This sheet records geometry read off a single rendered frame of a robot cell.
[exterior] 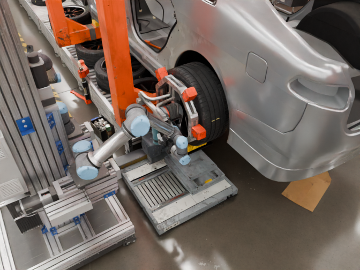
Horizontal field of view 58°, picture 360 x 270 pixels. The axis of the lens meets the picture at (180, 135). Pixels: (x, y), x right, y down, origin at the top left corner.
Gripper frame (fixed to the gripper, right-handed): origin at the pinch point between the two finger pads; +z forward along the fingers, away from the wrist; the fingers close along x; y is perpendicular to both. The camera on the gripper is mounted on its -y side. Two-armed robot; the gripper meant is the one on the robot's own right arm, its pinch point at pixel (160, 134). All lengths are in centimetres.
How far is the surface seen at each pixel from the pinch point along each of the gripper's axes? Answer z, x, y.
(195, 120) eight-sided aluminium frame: -10.1, -23.8, 10.6
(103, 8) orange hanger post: 57, 10, 78
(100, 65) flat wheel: 183, -19, -33
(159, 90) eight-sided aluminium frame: 40.1, -21.7, 9.6
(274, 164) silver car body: -72, -44, 7
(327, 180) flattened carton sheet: -60, -147, -82
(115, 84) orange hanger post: 56, 10, 16
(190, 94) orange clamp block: -4.7, -23.0, 30.7
